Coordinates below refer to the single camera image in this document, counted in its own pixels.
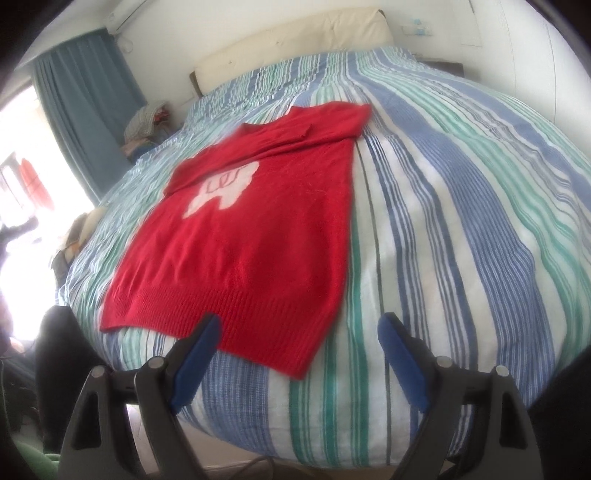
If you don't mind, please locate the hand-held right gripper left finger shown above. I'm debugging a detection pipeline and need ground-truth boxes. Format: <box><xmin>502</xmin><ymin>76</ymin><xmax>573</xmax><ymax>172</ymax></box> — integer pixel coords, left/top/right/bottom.
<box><xmin>58</xmin><ymin>314</ymin><xmax>220</xmax><ymax>480</ymax></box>

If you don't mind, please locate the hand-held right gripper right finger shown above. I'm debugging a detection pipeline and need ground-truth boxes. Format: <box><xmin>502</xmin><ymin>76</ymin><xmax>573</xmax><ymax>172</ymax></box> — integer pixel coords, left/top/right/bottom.
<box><xmin>378</xmin><ymin>313</ymin><xmax>541</xmax><ymax>480</ymax></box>

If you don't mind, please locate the red knit sweater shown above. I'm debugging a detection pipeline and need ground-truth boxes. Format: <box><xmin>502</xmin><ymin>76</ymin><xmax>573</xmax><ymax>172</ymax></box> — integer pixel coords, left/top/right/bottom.
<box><xmin>99</xmin><ymin>102</ymin><xmax>374</xmax><ymax>380</ymax></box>

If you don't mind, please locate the pile of clothes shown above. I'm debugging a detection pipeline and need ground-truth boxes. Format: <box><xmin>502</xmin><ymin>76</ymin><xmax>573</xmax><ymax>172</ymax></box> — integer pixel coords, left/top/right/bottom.
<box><xmin>122</xmin><ymin>104</ymin><xmax>171</xmax><ymax>153</ymax></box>

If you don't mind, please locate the striped bed cover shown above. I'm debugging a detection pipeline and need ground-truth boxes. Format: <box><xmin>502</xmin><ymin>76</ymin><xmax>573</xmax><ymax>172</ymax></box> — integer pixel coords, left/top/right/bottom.
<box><xmin>55</xmin><ymin>46</ymin><xmax>591</xmax><ymax>472</ymax></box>

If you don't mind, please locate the cream cushion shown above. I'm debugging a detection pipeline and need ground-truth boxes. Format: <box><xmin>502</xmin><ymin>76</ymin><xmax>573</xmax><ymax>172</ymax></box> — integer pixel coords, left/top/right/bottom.
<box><xmin>65</xmin><ymin>208</ymin><xmax>108</xmax><ymax>261</ymax></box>

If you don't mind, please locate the green cloth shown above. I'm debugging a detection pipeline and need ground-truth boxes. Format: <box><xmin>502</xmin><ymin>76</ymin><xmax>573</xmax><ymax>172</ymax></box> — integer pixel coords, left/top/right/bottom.
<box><xmin>14</xmin><ymin>443</ymin><xmax>62</xmax><ymax>480</ymax></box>

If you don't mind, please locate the blue curtain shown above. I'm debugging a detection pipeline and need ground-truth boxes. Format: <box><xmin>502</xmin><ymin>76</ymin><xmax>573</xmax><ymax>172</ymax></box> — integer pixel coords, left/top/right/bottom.
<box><xmin>30</xmin><ymin>28</ymin><xmax>148</xmax><ymax>204</ymax></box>

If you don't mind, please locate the white wardrobe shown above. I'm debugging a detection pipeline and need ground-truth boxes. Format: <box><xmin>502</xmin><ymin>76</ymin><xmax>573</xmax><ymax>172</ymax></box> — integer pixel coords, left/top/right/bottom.
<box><xmin>466</xmin><ymin>0</ymin><xmax>591</xmax><ymax>153</ymax></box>

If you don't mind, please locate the cream padded headboard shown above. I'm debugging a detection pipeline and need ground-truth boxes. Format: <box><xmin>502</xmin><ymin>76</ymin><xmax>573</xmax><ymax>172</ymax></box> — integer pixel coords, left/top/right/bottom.
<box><xmin>189</xmin><ymin>8</ymin><xmax>394</xmax><ymax>97</ymax></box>

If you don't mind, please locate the dark cable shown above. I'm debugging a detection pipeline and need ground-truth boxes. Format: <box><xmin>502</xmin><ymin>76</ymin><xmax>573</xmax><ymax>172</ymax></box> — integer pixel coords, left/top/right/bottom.
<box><xmin>222</xmin><ymin>455</ymin><xmax>296</xmax><ymax>480</ymax></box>

